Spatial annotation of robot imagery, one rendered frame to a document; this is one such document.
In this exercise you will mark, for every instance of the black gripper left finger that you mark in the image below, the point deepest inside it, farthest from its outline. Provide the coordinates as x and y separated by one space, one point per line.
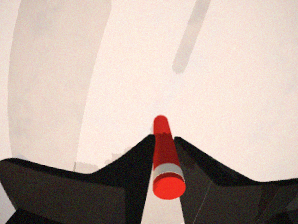
115 194

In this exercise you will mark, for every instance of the red peg with white band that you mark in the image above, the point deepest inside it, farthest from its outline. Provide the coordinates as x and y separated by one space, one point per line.
167 177

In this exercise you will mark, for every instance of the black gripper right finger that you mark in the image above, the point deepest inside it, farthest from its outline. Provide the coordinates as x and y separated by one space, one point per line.
216 194

